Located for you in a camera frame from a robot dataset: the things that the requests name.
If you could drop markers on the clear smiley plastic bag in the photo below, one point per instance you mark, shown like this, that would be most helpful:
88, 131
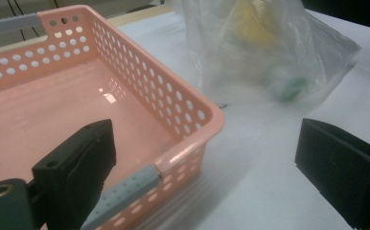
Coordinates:
212, 48

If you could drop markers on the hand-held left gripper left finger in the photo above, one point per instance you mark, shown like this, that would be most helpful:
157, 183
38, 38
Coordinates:
74, 172

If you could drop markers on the pink perforated plastic basket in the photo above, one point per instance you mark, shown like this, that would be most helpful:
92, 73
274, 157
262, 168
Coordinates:
45, 102

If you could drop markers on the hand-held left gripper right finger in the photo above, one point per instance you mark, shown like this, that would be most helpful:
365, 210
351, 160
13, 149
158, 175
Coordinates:
342, 172

